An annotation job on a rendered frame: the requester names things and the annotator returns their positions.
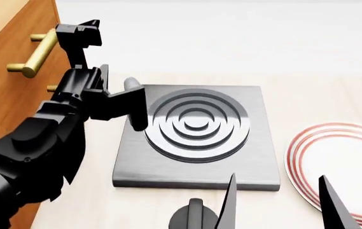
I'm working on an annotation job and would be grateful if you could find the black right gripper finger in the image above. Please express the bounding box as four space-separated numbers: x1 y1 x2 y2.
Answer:
215 172 238 229
318 174 362 229

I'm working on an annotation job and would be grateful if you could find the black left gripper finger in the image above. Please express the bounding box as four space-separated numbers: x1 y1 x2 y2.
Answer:
106 84 150 132
55 19 102 71

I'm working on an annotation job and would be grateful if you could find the wooden cabinet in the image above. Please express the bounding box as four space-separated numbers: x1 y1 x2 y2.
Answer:
0 0 89 229

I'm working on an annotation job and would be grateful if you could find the light grey stove knob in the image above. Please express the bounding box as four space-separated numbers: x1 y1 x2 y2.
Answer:
123 76 142 93

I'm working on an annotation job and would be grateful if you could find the dark grey stove knob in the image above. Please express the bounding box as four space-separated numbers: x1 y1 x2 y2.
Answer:
169 197 220 229

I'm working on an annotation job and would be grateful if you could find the grey stove plate with rings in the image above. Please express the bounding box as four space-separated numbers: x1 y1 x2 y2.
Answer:
112 83 281 192

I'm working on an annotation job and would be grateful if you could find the white plate with red rings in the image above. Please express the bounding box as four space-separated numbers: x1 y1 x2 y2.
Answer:
284 122 362 229

